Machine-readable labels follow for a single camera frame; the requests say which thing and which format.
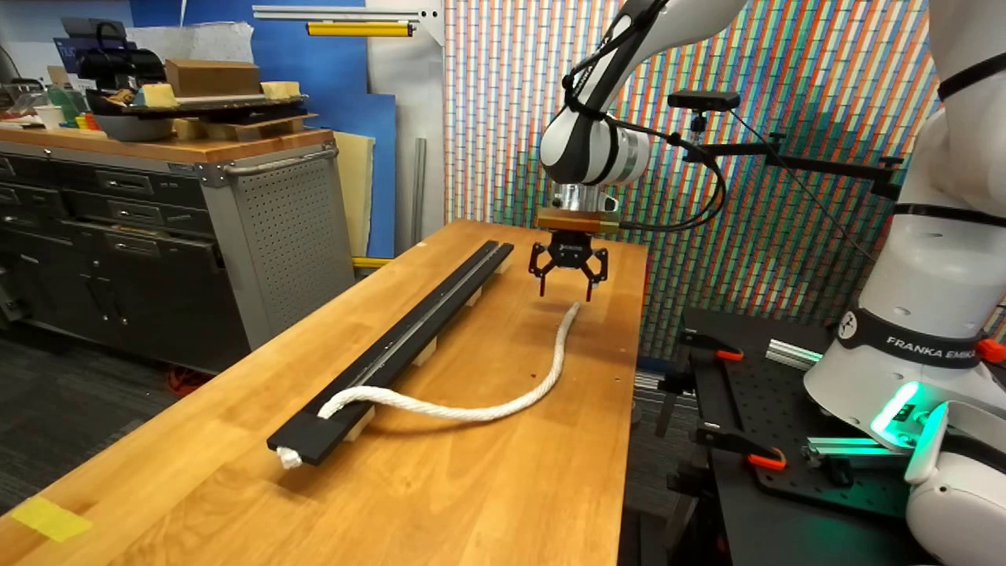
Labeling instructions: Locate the blue board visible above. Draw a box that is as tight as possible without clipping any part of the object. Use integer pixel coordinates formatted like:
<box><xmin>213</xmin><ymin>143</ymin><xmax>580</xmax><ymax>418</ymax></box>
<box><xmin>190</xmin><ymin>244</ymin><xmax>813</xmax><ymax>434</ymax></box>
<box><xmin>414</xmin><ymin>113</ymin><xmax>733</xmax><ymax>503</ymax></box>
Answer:
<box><xmin>128</xmin><ymin>0</ymin><xmax>401</xmax><ymax>260</ymax></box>

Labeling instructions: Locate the tan wrist camera mount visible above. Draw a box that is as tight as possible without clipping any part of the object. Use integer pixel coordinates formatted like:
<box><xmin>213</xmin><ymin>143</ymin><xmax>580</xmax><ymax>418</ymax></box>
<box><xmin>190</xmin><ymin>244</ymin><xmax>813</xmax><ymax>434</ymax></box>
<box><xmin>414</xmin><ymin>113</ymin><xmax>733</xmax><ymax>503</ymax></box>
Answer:
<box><xmin>534</xmin><ymin>208</ymin><xmax>623</xmax><ymax>235</ymax></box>

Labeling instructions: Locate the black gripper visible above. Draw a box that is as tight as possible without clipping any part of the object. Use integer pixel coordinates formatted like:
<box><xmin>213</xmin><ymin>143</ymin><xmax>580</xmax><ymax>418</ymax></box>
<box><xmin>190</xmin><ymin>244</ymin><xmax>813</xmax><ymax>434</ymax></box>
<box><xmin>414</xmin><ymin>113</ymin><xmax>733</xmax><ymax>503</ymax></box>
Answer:
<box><xmin>524</xmin><ymin>227</ymin><xmax>613</xmax><ymax>304</ymax></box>

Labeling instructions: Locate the white rope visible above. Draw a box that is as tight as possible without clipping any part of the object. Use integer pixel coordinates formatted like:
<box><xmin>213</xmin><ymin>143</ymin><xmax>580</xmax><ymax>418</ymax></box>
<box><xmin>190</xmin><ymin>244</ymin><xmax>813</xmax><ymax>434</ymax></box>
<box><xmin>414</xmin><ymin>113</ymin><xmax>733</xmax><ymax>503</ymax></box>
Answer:
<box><xmin>313</xmin><ymin>300</ymin><xmax>585</xmax><ymax>426</ymax></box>

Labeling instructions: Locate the yellow bar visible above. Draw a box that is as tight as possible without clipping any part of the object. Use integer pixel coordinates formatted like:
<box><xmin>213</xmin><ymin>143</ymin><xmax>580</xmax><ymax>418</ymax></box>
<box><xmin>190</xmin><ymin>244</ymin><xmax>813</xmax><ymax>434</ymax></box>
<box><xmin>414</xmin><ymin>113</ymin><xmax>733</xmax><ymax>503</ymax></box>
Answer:
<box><xmin>305</xmin><ymin>19</ymin><xmax>419</xmax><ymax>44</ymax></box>

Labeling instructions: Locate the long black grooved rail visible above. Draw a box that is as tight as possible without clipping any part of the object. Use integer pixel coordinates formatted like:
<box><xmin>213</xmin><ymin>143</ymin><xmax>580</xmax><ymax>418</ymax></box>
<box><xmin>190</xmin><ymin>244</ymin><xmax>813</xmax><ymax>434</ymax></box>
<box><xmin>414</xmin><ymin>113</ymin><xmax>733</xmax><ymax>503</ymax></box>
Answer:
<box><xmin>263</xmin><ymin>240</ymin><xmax>519</xmax><ymax>469</ymax></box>

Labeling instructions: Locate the black camera on stand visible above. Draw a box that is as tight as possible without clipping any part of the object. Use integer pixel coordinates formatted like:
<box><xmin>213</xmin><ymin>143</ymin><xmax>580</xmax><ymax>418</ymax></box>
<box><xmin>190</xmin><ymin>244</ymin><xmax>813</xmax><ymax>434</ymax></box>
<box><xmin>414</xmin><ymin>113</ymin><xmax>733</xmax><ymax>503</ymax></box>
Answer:
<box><xmin>663</xmin><ymin>89</ymin><xmax>743</xmax><ymax>113</ymax></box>

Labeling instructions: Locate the striped colourful backdrop panel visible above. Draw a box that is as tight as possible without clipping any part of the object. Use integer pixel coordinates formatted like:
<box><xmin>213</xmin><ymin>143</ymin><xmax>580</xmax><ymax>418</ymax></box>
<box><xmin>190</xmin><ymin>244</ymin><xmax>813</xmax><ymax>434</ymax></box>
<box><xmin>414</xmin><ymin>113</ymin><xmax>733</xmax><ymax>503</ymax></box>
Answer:
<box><xmin>440</xmin><ymin>0</ymin><xmax>953</xmax><ymax>366</ymax></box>

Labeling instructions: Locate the grey perforated metal cabinet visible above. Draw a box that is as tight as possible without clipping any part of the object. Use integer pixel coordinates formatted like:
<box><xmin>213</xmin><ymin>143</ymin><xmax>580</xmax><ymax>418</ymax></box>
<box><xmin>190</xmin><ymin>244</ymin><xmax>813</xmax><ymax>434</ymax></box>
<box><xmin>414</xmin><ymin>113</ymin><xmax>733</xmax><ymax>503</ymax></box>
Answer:
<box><xmin>0</xmin><ymin>122</ymin><xmax>357</xmax><ymax>378</ymax></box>

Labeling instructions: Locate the silver metal bar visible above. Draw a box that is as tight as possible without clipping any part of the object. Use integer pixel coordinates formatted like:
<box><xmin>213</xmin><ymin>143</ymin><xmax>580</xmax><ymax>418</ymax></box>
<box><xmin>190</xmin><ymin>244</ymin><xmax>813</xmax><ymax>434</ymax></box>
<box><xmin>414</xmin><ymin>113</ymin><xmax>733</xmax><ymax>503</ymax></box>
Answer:
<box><xmin>763</xmin><ymin>337</ymin><xmax>828</xmax><ymax>375</ymax></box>

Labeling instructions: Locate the orange handled clamp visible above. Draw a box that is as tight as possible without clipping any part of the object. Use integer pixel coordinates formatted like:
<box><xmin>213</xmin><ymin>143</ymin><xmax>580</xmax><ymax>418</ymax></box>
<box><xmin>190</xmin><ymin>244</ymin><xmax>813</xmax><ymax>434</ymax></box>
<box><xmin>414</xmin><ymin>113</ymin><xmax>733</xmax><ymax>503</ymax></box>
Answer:
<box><xmin>675</xmin><ymin>328</ymin><xmax>748</xmax><ymax>368</ymax></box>
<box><xmin>697</xmin><ymin>420</ymin><xmax>791</xmax><ymax>475</ymax></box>

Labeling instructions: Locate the pale foam block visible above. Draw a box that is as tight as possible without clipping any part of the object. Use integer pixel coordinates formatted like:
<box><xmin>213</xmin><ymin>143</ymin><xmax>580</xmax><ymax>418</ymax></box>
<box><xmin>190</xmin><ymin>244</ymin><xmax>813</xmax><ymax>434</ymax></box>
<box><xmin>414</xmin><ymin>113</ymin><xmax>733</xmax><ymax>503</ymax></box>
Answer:
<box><xmin>137</xmin><ymin>82</ymin><xmax>178</xmax><ymax>110</ymax></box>
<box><xmin>256</xmin><ymin>79</ymin><xmax>307</xmax><ymax>107</ymax></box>

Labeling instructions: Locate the brown wooden box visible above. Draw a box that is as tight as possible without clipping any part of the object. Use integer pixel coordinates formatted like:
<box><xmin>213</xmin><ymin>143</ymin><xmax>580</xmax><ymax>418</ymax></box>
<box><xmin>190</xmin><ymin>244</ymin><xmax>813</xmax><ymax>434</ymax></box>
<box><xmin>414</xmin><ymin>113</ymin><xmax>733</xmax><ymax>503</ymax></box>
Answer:
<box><xmin>162</xmin><ymin>56</ymin><xmax>263</xmax><ymax>101</ymax></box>

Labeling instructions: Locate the yellow tape patch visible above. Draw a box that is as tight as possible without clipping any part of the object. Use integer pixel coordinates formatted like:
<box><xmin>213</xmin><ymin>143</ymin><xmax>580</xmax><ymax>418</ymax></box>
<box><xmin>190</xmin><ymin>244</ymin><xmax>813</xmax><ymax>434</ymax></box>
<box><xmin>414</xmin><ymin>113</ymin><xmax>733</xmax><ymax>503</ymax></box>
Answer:
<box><xmin>10</xmin><ymin>494</ymin><xmax>95</xmax><ymax>544</ymax></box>

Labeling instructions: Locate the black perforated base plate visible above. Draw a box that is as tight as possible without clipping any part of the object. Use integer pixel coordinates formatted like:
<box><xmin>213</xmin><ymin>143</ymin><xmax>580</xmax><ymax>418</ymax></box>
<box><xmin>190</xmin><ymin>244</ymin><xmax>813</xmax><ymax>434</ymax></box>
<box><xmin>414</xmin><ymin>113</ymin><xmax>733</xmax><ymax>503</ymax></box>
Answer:
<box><xmin>686</xmin><ymin>307</ymin><xmax>925</xmax><ymax>566</ymax></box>

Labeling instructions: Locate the black flat board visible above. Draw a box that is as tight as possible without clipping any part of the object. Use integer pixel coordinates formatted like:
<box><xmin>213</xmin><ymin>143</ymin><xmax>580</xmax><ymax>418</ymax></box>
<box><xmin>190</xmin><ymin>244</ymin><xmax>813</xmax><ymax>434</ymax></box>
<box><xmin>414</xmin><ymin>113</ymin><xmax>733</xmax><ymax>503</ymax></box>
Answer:
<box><xmin>85</xmin><ymin>91</ymin><xmax>313</xmax><ymax>120</ymax></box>

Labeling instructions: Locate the beige panel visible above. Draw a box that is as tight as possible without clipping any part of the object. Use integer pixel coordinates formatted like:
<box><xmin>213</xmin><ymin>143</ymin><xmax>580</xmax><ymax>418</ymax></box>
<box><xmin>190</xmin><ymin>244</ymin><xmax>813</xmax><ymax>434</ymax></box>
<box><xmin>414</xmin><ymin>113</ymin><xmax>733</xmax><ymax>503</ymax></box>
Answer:
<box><xmin>333</xmin><ymin>128</ymin><xmax>380</xmax><ymax>260</ymax></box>

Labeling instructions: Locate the black equipment pile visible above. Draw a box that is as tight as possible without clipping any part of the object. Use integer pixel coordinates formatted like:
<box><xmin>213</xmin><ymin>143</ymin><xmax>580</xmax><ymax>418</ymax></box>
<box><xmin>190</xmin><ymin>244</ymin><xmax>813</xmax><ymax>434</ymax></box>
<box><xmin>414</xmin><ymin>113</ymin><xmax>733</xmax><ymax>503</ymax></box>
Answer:
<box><xmin>53</xmin><ymin>17</ymin><xmax>169</xmax><ymax>94</ymax></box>

